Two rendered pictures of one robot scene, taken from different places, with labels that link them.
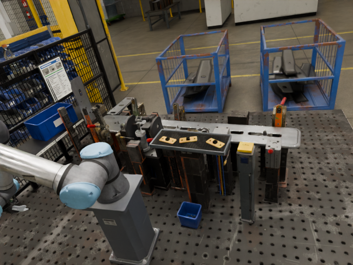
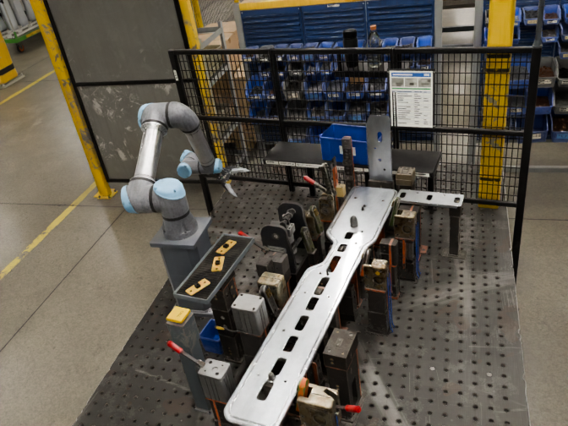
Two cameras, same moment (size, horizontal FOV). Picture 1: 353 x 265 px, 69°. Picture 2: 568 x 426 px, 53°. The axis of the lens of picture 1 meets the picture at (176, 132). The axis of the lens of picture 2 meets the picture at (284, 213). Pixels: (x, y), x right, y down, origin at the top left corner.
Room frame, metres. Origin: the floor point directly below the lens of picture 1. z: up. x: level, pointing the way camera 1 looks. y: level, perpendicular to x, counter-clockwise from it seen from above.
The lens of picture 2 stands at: (1.25, -1.72, 2.39)
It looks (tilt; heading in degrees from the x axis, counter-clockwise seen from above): 32 degrees down; 89
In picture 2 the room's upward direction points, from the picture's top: 9 degrees counter-clockwise
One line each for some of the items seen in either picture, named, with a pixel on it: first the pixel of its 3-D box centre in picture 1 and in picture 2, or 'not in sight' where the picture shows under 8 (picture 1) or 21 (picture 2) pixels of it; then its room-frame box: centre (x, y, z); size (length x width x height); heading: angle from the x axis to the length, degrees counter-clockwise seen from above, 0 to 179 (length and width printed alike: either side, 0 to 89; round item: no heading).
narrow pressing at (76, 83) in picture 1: (83, 100); (379, 149); (1.77, 0.62, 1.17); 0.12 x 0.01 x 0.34; 151
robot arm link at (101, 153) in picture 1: (99, 161); (169, 197); (0.83, 0.32, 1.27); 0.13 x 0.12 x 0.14; 166
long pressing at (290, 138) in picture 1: (181, 128); (327, 278); (1.40, -0.04, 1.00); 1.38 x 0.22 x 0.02; 61
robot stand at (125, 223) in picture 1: (125, 220); (191, 266); (0.84, 0.32, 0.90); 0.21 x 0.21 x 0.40; 69
